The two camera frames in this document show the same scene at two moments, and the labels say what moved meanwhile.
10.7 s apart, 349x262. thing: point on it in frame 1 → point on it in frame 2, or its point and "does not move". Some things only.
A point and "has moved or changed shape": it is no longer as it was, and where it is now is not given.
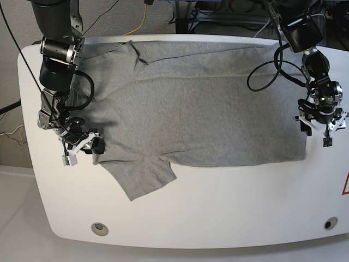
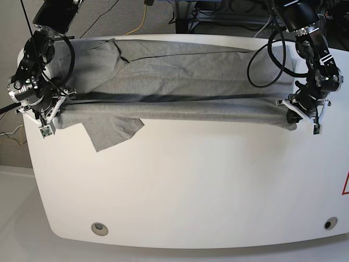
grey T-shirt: (155, 103) has moved or changed shape
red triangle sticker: (344, 192) does not move
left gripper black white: (91, 142) → (42, 111)
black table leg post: (181, 25) does not move
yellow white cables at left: (17, 134) does not move
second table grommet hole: (100, 229) does not move
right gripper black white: (338, 121) → (310, 108)
